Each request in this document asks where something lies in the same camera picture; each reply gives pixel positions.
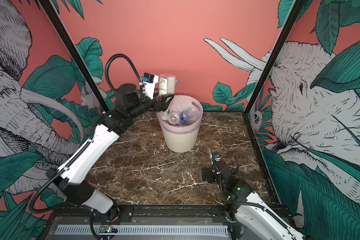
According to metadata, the blue label bottle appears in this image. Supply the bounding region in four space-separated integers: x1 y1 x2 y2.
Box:
180 107 200 123

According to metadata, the yellow V label bottle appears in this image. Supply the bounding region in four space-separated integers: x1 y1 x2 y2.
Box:
168 112 180 125

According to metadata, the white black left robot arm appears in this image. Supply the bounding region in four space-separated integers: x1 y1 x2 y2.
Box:
29 84 174 219

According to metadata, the pink plastic bin liner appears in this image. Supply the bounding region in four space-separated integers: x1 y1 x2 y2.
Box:
157 95 203 133

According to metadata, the black left frame post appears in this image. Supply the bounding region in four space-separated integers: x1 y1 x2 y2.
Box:
38 0 109 112

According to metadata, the white vented cable duct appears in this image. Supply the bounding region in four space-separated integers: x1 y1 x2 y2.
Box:
54 225 230 237

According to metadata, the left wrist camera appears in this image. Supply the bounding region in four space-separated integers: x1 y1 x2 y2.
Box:
140 73 159 100

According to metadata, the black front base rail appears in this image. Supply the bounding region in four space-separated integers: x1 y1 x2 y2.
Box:
48 205 230 224

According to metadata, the black right frame post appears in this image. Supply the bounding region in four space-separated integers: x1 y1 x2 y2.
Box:
244 0 306 116

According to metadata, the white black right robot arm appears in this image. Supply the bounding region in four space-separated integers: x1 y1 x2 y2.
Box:
202 153 314 240

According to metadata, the red white label bottle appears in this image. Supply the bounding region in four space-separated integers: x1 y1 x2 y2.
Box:
159 74 176 96

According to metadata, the white ribbed waste bin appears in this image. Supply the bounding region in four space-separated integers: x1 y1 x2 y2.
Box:
161 126 199 153

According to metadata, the black frame post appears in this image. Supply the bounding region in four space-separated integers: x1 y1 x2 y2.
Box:
38 0 109 112
244 0 306 116

